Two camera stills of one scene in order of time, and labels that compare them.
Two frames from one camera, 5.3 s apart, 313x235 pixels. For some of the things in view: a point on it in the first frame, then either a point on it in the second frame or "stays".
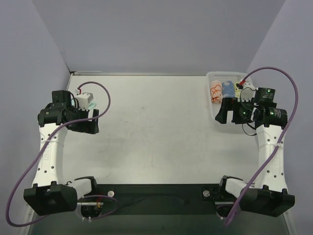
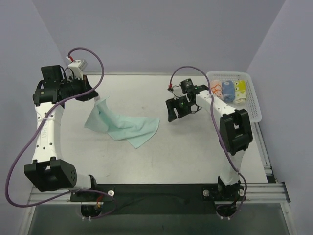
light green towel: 92,105 → 137,130
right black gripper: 235,111 → 178,109
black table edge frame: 161,199 stays
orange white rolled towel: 216,91 stays
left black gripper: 86,121 → 83,87
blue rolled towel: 228,88 stays
